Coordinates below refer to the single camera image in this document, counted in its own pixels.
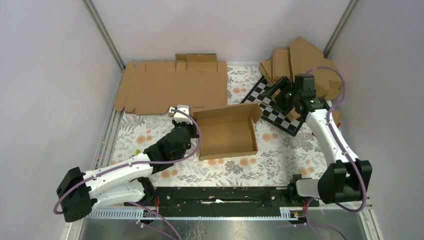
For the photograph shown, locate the aluminium frame rail front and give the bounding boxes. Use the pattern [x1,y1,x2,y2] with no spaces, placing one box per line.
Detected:
[74,186,374,222]

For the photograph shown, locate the stack of flat cardboard blanks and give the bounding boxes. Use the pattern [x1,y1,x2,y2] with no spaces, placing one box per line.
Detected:
[114,53,228,115]

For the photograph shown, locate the folded cardboard box beside red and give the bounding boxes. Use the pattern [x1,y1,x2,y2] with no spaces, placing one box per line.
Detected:
[331,110,342,128]

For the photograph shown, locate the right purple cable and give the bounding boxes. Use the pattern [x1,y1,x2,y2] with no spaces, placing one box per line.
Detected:
[304,66,369,240]

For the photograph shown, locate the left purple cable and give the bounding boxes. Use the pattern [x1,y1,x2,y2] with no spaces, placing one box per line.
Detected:
[53,112,203,240]

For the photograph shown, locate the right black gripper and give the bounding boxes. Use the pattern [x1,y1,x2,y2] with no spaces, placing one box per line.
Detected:
[260,76,300,117]

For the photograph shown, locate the floral patterned table mat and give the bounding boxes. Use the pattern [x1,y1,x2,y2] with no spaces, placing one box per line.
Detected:
[107,66,359,188]

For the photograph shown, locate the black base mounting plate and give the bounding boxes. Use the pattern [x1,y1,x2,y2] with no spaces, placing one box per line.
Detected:
[137,186,309,219]

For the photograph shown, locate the black white checkerboard panel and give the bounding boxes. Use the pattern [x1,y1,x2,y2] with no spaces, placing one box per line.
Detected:
[241,76,305,136]

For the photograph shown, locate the large folded cardboard box top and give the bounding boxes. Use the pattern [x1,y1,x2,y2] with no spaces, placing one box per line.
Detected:
[289,36,333,75]

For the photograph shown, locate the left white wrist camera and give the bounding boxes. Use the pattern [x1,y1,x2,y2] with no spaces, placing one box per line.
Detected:
[168,104,193,124]

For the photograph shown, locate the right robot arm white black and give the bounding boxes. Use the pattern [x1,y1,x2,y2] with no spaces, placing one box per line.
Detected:
[262,73,373,206]

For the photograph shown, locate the purple cable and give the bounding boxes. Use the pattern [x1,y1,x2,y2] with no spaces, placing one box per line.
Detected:
[304,66,369,240]
[53,112,203,240]

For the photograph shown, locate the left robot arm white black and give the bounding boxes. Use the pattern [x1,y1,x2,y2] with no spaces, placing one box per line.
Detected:
[53,121,202,223]

